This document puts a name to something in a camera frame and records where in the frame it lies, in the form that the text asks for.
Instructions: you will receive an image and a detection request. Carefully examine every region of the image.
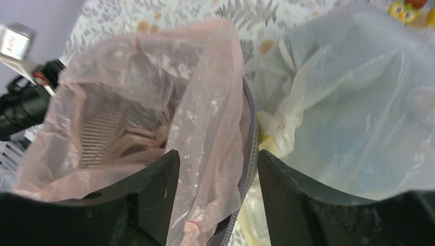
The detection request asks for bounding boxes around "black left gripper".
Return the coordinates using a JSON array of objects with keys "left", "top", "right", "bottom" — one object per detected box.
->
[{"left": 1, "top": 59, "right": 65, "bottom": 141}]

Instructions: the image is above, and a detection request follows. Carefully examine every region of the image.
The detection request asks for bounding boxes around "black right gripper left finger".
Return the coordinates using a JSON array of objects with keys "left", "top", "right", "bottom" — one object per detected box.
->
[{"left": 1, "top": 150, "right": 180, "bottom": 245}]

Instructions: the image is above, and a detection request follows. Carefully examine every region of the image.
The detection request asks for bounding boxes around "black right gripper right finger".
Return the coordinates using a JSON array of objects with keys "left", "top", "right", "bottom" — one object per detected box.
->
[{"left": 258, "top": 150, "right": 434, "bottom": 245}]

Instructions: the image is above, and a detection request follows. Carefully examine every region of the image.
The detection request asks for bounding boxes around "grey mesh trash bin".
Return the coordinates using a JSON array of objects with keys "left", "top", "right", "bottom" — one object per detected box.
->
[{"left": 80, "top": 78, "right": 261, "bottom": 246}]

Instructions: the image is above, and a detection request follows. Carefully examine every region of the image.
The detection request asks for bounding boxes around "clear yellow-rimmed plastic bag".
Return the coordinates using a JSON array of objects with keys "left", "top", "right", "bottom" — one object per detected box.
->
[{"left": 240, "top": 3, "right": 434, "bottom": 245}]

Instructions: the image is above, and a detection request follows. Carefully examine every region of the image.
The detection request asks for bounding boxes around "pink plastic trash bag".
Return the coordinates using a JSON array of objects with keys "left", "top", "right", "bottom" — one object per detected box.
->
[{"left": 12, "top": 18, "right": 255, "bottom": 245}]

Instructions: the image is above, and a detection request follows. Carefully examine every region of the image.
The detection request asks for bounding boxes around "yellow toy figure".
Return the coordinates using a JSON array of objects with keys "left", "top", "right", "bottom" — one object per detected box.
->
[{"left": 388, "top": 1, "right": 420, "bottom": 26}]

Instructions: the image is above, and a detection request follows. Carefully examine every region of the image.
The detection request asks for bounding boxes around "yellow cube toy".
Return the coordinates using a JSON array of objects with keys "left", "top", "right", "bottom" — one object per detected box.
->
[{"left": 425, "top": 8, "right": 435, "bottom": 26}]

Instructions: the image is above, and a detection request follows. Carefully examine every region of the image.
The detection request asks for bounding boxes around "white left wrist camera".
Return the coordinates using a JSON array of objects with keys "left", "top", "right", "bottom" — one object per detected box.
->
[{"left": 1, "top": 22, "right": 55, "bottom": 96}]

